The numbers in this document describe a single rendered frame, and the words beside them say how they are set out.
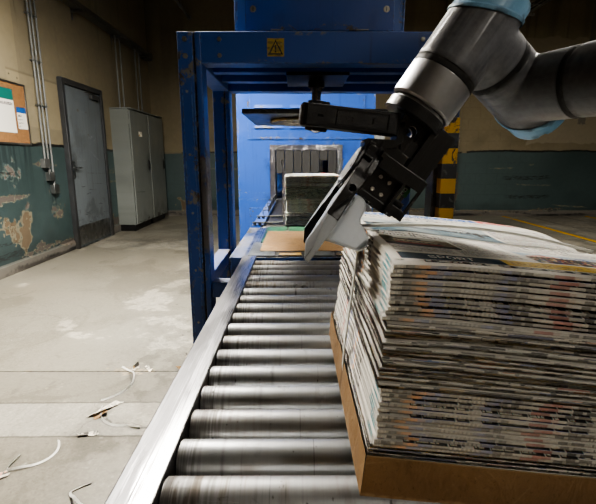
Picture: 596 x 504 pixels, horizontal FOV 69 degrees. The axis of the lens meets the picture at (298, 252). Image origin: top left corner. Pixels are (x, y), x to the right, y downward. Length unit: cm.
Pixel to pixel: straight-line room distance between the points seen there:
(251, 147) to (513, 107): 339
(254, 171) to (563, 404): 356
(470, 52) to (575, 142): 1011
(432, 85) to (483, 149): 926
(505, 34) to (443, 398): 37
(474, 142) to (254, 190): 652
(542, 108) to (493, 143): 927
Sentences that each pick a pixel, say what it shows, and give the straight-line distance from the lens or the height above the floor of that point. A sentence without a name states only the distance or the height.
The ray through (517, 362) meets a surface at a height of 97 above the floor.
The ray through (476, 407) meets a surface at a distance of 43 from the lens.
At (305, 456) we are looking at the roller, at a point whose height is 79.
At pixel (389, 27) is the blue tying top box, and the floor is 159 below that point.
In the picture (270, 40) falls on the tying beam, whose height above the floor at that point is 152.
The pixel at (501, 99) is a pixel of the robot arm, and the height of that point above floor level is 121.
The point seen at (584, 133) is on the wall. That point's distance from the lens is 1071.
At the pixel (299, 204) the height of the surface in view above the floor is 91.
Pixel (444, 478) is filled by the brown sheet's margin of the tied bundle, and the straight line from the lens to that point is 46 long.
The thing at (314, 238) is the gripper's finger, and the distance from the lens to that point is 47.
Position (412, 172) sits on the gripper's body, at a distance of 52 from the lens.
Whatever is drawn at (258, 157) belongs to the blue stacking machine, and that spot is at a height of 116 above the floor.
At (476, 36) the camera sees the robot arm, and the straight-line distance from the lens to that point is 53.
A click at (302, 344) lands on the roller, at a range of 85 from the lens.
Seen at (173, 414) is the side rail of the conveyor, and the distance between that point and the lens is 65.
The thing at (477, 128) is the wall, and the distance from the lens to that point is 971.
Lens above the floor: 114
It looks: 12 degrees down
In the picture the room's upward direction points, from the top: straight up
